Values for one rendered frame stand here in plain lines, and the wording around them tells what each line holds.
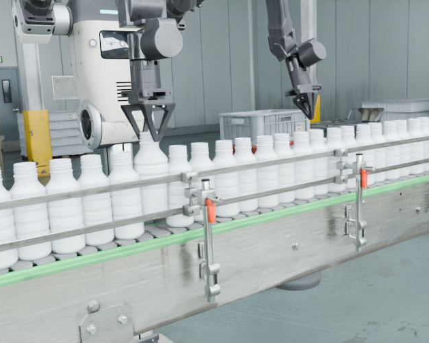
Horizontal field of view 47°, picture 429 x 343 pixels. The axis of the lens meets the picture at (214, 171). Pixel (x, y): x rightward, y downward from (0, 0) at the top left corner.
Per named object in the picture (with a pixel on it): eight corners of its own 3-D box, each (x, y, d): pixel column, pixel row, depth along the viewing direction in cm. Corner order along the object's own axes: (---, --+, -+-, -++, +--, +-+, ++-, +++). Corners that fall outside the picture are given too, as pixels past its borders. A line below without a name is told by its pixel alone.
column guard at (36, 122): (33, 177, 808) (26, 110, 790) (26, 175, 840) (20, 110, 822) (56, 174, 830) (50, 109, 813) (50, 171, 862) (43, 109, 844)
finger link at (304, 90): (325, 114, 147) (316, 86, 149) (308, 116, 143) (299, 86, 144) (309, 122, 153) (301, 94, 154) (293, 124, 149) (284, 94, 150)
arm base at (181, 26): (152, 1, 167) (163, 30, 164) (162, -16, 161) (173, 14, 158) (175, 3, 172) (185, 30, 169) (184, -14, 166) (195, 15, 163)
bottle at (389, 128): (386, 175, 146) (387, 120, 144) (404, 177, 142) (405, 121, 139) (374, 178, 143) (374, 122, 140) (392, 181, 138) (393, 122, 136)
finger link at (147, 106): (147, 143, 90) (143, 92, 88) (129, 142, 95) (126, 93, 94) (178, 140, 93) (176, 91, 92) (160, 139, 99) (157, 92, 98)
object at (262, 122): (259, 145, 337) (257, 113, 333) (218, 143, 367) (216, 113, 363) (312, 137, 377) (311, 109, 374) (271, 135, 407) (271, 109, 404)
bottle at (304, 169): (314, 200, 119) (313, 133, 116) (289, 200, 120) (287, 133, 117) (314, 195, 124) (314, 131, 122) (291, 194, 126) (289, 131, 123)
